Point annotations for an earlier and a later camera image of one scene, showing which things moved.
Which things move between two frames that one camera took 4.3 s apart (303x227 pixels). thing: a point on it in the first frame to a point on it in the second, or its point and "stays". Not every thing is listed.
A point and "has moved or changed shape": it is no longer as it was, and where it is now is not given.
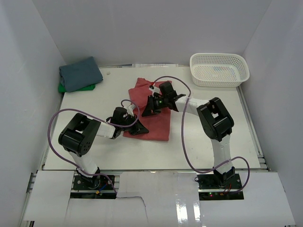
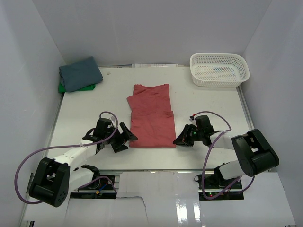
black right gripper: (151, 106) to (183, 139)
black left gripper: (138, 129) to (122, 138)
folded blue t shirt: (80, 74) stays
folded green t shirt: (61, 88) stays
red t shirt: (157, 124) has moved or changed shape
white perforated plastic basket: (218, 70) stays
